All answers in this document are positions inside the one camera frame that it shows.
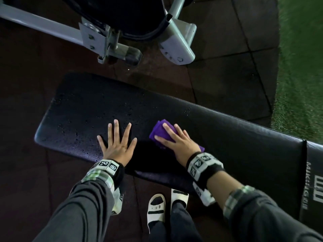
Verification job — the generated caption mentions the person's right hand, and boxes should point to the person's right hand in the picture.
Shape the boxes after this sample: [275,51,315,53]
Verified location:
[154,123,202,168]

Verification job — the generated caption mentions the person's left hand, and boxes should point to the person's left hand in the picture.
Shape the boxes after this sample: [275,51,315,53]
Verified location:
[97,119,138,167]

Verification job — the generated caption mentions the purple cleaning cloth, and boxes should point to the purple cleaning cloth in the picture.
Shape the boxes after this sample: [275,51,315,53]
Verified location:
[149,119,205,153]

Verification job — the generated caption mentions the grey adjacent bench frame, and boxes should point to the grey adjacent bench frame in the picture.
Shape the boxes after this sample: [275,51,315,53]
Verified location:
[0,0,197,66]

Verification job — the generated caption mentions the person's left forearm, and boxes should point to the person's left forearm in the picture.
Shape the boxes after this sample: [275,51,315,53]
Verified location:
[33,171,115,242]

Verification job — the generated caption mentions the person's right forearm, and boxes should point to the person's right forearm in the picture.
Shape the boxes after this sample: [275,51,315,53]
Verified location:
[207,171,323,242]

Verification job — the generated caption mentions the person's white right sandal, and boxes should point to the person's white right sandal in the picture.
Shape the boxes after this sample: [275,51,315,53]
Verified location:
[171,189,189,209]

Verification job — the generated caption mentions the person's white sandal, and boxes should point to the person's white sandal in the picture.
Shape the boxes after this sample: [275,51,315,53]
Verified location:
[147,194,166,234]
[171,189,189,209]

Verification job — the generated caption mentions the person's white left sandal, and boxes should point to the person's white left sandal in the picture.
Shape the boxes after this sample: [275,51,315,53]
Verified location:
[147,194,166,234]

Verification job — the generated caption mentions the person's dark trousers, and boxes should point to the person's dark trousers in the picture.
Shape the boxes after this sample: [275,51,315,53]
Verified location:
[149,201,202,242]

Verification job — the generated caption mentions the black right wristband with markers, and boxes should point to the black right wristband with markers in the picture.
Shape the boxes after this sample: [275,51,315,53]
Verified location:
[186,152,225,189]

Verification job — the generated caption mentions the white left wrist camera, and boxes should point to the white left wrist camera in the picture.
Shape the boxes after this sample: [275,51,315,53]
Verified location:
[111,188,124,216]

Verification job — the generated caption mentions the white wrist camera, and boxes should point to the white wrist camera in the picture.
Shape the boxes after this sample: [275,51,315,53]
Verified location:
[111,188,124,216]
[192,183,216,207]

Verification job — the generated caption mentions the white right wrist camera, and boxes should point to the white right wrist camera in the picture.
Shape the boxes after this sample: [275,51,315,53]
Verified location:
[192,183,216,207]

